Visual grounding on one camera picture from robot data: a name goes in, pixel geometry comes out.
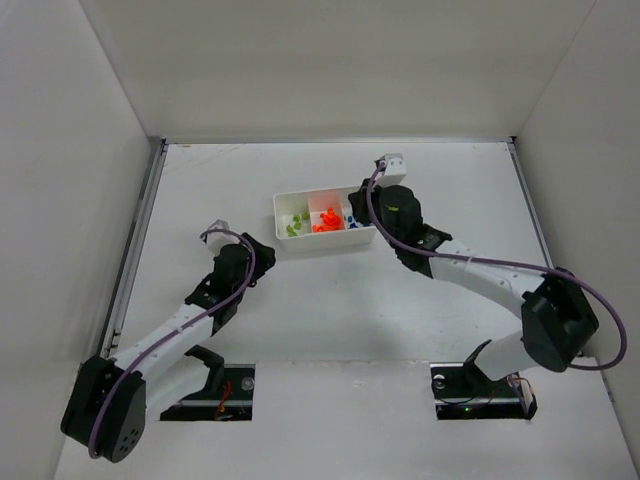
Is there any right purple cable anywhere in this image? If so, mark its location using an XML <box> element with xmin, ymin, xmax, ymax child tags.
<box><xmin>365</xmin><ymin>164</ymin><xmax>629</xmax><ymax>371</ymax></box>

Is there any white divided plastic container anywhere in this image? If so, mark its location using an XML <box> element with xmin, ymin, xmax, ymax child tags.
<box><xmin>273</xmin><ymin>186</ymin><xmax>377</xmax><ymax>253</ymax></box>

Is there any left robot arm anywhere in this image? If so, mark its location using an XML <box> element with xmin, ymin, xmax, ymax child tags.
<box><xmin>60</xmin><ymin>221</ymin><xmax>276</xmax><ymax>463</ymax></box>

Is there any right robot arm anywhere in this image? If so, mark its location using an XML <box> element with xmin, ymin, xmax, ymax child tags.
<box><xmin>348</xmin><ymin>185</ymin><xmax>599</xmax><ymax>382</ymax></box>

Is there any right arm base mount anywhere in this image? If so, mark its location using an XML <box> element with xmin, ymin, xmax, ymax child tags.
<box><xmin>430</xmin><ymin>340</ymin><xmax>538</xmax><ymax>421</ymax></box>

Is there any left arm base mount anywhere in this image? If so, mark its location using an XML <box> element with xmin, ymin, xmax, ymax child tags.
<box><xmin>159</xmin><ymin>346</ymin><xmax>256</xmax><ymax>422</ymax></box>

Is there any purple cable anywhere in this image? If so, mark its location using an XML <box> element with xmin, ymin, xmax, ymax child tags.
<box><xmin>365</xmin><ymin>164</ymin><xmax>629</xmax><ymax>371</ymax></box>
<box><xmin>87</xmin><ymin>228</ymin><xmax>257</xmax><ymax>460</ymax></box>

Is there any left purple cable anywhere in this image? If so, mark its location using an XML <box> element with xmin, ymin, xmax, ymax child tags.
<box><xmin>87</xmin><ymin>228</ymin><xmax>257</xmax><ymax>460</ymax></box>

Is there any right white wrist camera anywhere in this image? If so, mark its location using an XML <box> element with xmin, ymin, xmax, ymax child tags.
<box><xmin>375</xmin><ymin>153</ymin><xmax>407</xmax><ymax>188</ymax></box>

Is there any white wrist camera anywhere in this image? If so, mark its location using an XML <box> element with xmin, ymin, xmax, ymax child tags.
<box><xmin>199</xmin><ymin>219</ymin><xmax>235</xmax><ymax>256</ymax></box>
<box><xmin>375</xmin><ymin>153</ymin><xmax>407</xmax><ymax>188</ymax></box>

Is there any orange dome lego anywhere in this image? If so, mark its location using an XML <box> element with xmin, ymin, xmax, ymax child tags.
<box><xmin>311</xmin><ymin>208</ymin><xmax>344</xmax><ymax>233</ymax></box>

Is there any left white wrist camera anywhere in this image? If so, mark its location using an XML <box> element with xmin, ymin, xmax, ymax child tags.
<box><xmin>199</xmin><ymin>219</ymin><xmax>235</xmax><ymax>256</ymax></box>

